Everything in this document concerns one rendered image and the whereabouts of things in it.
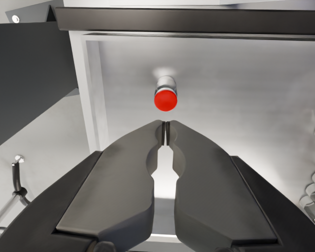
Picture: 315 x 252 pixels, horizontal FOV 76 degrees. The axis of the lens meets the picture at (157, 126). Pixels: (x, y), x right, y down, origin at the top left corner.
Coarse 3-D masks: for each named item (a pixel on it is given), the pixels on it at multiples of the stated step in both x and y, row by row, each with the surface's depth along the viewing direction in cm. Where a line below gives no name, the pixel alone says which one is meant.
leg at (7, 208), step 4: (12, 196) 136; (16, 196) 137; (20, 196) 139; (8, 200) 133; (12, 200) 133; (16, 200) 136; (8, 204) 130; (12, 204) 132; (4, 208) 128; (8, 208) 129; (0, 212) 125; (4, 212) 126; (0, 216) 123; (4, 216) 126; (0, 220) 123
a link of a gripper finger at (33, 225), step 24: (72, 168) 8; (48, 192) 7; (72, 192) 7; (24, 216) 6; (48, 216) 6; (0, 240) 5; (24, 240) 5; (48, 240) 5; (72, 240) 5; (96, 240) 6
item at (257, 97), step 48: (96, 48) 20; (144, 48) 20; (192, 48) 20; (240, 48) 20; (288, 48) 19; (96, 96) 20; (144, 96) 22; (192, 96) 22; (240, 96) 22; (288, 96) 22; (96, 144) 22; (240, 144) 25; (288, 144) 24; (288, 192) 28
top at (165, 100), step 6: (162, 90) 17; (168, 90) 17; (156, 96) 18; (162, 96) 18; (168, 96) 18; (174, 96) 17; (156, 102) 18; (162, 102) 18; (168, 102) 18; (174, 102) 18; (162, 108) 18; (168, 108) 18
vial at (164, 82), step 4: (164, 76) 21; (168, 76) 21; (160, 80) 20; (164, 80) 20; (168, 80) 20; (172, 80) 20; (156, 84) 20; (160, 84) 19; (164, 84) 18; (168, 84) 18; (172, 84) 19; (156, 88) 19; (160, 88) 18; (164, 88) 18; (168, 88) 18; (172, 88) 18; (176, 88) 20; (156, 92) 18; (176, 92) 19
